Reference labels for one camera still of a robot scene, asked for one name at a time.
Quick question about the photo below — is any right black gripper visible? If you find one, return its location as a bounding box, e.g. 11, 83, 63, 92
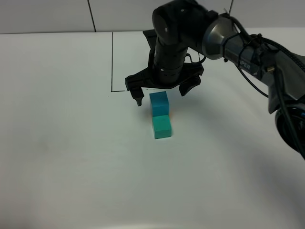
125, 42, 204, 106

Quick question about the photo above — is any blue cube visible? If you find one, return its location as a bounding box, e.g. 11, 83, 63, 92
149, 91, 169, 117

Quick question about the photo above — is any green cube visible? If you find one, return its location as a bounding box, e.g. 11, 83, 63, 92
152, 115, 172, 139

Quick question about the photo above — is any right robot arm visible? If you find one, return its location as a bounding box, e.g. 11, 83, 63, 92
125, 0, 305, 155

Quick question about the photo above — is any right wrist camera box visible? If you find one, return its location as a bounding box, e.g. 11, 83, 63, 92
143, 30, 157, 50

